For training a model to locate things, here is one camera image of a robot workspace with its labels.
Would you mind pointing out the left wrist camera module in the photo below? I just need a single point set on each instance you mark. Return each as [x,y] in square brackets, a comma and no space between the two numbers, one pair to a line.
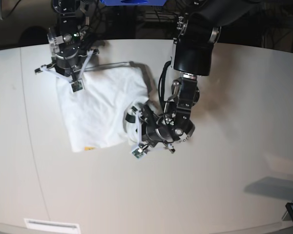
[139,150]

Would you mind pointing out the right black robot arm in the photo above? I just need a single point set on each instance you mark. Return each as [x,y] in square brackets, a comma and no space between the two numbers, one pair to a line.
[71,39]

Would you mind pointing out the blue box at top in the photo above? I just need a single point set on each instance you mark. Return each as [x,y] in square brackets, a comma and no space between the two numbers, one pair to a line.
[133,2]

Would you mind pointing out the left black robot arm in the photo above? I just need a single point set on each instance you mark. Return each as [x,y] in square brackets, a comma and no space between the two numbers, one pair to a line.
[199,27]

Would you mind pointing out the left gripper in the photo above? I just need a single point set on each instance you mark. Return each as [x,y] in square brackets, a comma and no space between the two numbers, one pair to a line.
[149,129]

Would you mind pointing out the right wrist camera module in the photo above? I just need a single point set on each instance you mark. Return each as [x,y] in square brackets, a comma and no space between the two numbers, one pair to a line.
[77,85]

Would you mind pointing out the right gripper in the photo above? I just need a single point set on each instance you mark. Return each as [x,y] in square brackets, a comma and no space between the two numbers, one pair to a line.
[68,68]

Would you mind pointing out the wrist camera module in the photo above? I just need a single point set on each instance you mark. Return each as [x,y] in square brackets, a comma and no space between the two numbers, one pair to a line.
[139,150]
[77,85]

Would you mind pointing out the white printed T-shirt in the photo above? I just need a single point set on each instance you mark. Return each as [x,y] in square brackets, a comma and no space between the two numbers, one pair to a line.
[95,116]

